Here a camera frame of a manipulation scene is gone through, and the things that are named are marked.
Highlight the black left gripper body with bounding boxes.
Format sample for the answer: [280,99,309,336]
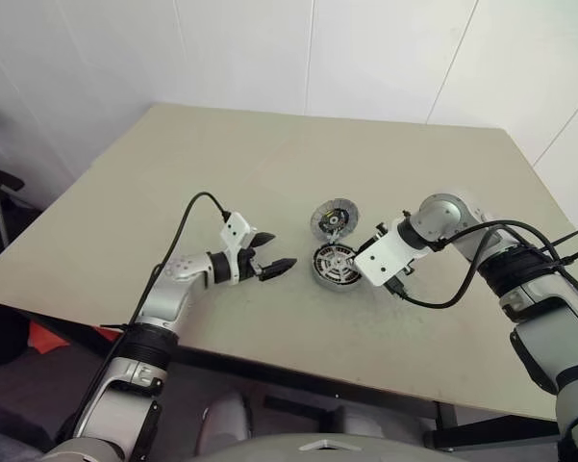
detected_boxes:
[237,246,265,284]

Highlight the black rotor ring silver spokes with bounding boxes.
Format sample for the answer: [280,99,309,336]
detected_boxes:
[315,244,360,283]

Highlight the grey motor cover circuit board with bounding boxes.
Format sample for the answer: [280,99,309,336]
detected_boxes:
[310,197,360,240]

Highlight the silver motor stator copper coils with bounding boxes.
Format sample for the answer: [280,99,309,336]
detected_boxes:
[310,243,366,291]

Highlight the pale grey rounded shape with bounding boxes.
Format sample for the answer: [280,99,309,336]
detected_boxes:
[195,388,252,445]

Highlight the silver robot torso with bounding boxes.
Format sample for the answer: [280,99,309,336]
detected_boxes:
[187,431,439,462]

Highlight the red object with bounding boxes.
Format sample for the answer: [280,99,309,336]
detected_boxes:
[27,321,122,356]

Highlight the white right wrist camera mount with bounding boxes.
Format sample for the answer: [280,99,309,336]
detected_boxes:
[354,218,417,288]

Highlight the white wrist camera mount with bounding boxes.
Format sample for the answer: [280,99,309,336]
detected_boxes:
[219,211,259,286]
[354,218,417,288]

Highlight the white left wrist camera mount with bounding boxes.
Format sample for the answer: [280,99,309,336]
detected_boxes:
[219,211,259,286]

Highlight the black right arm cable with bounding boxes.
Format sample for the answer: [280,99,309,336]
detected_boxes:
[386,219,578,338]

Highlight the black table frame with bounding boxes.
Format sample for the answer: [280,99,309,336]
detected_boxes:
[163,336,559,452]

